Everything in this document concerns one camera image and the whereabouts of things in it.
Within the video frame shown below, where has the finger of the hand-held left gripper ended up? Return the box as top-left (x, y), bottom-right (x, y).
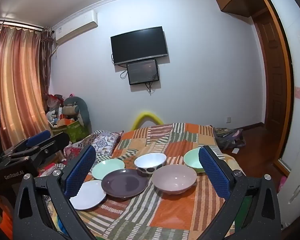
top-left (27, 132), bottom-right (70, 165)
top-left (14, 130), bottom-right (52, 153)

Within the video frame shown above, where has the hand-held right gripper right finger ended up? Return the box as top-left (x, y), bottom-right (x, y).
top-left (199, 145), bottom-right (282, 240)

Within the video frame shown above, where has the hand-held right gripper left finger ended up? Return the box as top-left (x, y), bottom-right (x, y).
top-left (12, 144), bottom-right (97, 240)

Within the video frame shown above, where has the mint green bowl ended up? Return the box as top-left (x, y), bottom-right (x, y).
top-left (183, 148), bottom-right (207, 173)

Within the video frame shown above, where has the white plate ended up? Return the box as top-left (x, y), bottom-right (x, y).
top-left (69, 179), bottom-right (107, 210)

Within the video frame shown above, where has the mint green plate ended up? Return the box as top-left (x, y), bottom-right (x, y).
top-left (91, 158), bottom-right (125, 180)

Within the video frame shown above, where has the pale pink bowl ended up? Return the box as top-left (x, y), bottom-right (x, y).
top-left (151, 164), bottom-right (198, 195)

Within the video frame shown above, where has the dark purple plate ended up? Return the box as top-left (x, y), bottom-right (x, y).
top-left (101, 169), bottom-right (149, 198)

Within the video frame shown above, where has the white bowl with dark dots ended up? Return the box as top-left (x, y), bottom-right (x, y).
top-left (134, 153), bottom-right (167, 177)

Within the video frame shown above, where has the orange plastic item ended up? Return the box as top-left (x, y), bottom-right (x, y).
top-left (0, 191), bottom-right (15, 233)

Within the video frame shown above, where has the red plastic bag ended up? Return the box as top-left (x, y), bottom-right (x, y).
top-left (44, 94), bottom-right (64, 110)

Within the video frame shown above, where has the dark backpack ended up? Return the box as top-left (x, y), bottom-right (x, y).
top-left (214, 127), bottom-right (247, 150)

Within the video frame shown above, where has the grey plush toy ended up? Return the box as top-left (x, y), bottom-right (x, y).
top-left (62, 96), bottom-right (92, 133)

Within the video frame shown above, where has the patterned quilt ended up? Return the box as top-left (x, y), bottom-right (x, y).
top-left (62, 130), bottom-right (124, 170)

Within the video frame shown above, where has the striped patchwork blanket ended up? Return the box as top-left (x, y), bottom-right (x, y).
top-left (75, 122), bottom-right (245, 240)

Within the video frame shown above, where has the orange striped curtain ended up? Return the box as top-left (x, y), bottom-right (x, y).
top-left (0, 24), bottom-right (53, 153)

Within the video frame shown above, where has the white fridge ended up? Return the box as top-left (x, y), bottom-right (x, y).
top-left (276, 135), bottom-right (300, 230)

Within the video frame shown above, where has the yellow foam noodle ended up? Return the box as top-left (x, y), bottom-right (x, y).
top-left (131, 112), bottom-right (164, 132)

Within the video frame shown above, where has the small black monitor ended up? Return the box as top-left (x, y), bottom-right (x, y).
top-left (126, 59), bottom-right (160, 85)

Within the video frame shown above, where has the white air conditioner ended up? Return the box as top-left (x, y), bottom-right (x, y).
top-left (52, 10), bottom-right (99, 46)

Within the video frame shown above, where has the wooden door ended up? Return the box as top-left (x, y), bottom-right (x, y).
top-left (252, 10), bottom-right (288, 155)

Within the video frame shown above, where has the curtain rail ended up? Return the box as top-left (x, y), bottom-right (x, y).
top-left (0, 17), bottom-right (44, 32)

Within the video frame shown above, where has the wall-mounted black television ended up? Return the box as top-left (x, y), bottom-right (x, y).
top-left (110, 26), bottom-right (168, 66)

